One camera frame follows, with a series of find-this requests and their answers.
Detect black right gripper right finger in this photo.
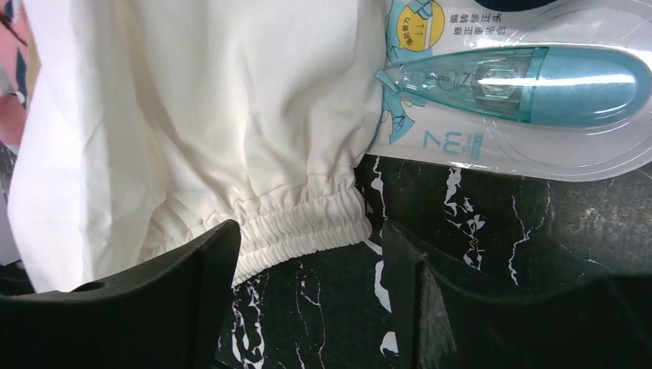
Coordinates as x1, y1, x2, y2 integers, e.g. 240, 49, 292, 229
382, 221, 651, 368

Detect pink shark print shorts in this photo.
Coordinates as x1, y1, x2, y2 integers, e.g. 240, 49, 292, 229
1, 1, 40, 153

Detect white shorts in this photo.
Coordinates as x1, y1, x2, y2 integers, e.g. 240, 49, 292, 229
8, 1, 387, 293

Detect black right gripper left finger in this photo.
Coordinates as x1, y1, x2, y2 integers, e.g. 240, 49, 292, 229
1, 220, 241, 368

